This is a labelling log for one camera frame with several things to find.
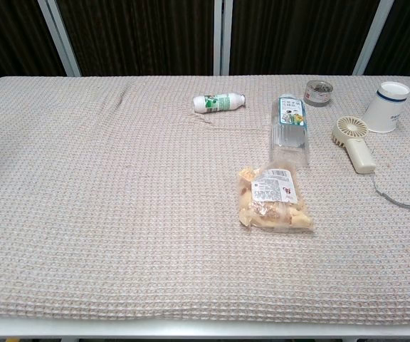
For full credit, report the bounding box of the beige waffle-weave tablecloth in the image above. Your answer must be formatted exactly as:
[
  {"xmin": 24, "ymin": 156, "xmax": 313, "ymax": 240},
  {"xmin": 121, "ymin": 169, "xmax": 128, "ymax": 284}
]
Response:
[{"xmin": 0, "ymin": 75, "xmax": 410, "ymax": 328}]

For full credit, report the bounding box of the clear plastic water bottle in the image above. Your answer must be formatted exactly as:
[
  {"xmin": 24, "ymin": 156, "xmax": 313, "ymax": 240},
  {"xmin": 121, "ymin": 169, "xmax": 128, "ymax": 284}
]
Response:
[{"xmin": 269, "ymin": 93, "xmax": 310, "ymax": 168}]

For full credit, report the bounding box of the small white green-label bottle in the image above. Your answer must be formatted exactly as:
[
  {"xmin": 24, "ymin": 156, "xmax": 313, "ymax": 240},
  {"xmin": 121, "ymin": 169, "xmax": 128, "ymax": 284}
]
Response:
[{"xmin": 192, "ymin": 92, "xmax": 246, "ymax": 115}]

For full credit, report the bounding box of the white metal frame post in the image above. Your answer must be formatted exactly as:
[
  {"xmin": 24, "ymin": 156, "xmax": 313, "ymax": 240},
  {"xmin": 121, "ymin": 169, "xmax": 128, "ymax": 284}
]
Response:
[
  {"xmin": 36, "ymin": 0, "xmax": 82, "ymax": 78},
  {"xmin": 352, "ymin": 0, "xmax": 394, "ymax": 76},
  {"xmin": 213, "ymin": 0, "xmax": 233, "ymax": 76}
]

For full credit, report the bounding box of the white handheld fan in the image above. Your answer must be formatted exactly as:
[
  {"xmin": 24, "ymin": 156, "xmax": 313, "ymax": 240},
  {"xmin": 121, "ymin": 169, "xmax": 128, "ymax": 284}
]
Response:
[{"xmin": 331, "ymin": 115, "xmax": 377, "ymax": 175}]

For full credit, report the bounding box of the small round metal tin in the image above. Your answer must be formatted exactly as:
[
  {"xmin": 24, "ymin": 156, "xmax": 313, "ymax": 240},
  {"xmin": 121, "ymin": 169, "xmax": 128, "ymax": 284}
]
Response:
[{"xmin": 303, "ymin": 79, "xmax": 335, "ymax": 107}]

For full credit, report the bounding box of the thin grey cord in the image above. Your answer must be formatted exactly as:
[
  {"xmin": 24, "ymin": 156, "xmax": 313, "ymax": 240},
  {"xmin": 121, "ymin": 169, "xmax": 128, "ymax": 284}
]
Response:
[{"xmin": 369, "ymin": 172, "xmax": 410, "ymax": 214}]

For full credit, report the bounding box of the white paper cup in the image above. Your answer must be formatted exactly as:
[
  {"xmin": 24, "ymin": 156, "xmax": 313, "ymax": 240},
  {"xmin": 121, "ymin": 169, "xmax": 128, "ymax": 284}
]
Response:
[{"xmin": 362, "ymin": 81, "xmax": 410, "ymax": 134}]

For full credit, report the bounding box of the clear bag of snacks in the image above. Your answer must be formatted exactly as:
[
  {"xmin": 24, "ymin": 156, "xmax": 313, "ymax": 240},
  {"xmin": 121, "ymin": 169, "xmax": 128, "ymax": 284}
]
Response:
[{"xmin": 236, "ymin": 165, "xmax": 315, "ymax": 233}]

